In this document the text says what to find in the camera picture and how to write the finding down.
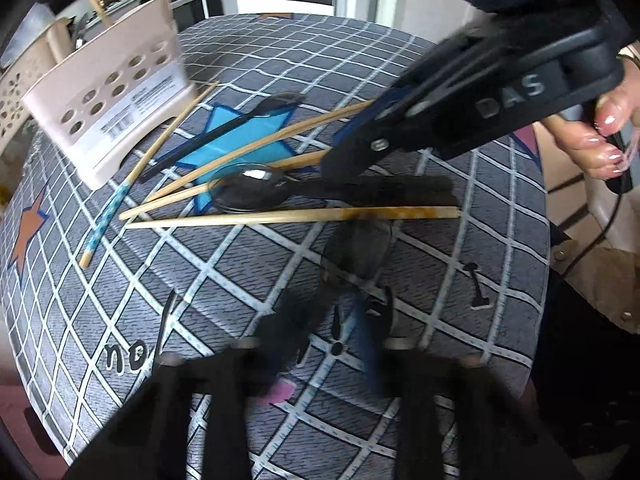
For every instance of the person's right hand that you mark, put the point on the person's right hand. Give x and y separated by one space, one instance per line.
600 135

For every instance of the pink plastic utensil holder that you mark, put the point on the pink plastic utensil holder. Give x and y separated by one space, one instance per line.
125 110

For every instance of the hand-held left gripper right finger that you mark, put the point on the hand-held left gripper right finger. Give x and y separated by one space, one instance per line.
362 340

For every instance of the person's brown jacket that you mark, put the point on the person's brown jacket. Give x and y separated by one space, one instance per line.
610 285

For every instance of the grey checked star tablecloth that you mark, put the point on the grey checked star tablecloth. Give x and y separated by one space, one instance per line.
200 300

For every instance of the blue patterned bamboo chopstick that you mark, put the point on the blue patterned bamboo chopstick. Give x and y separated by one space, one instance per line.
109 215

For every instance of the beige perforated plastic chair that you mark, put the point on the beige perforated plastic chair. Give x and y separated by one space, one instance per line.
20 100

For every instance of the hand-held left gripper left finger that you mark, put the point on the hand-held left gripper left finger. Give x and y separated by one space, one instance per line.
285 340

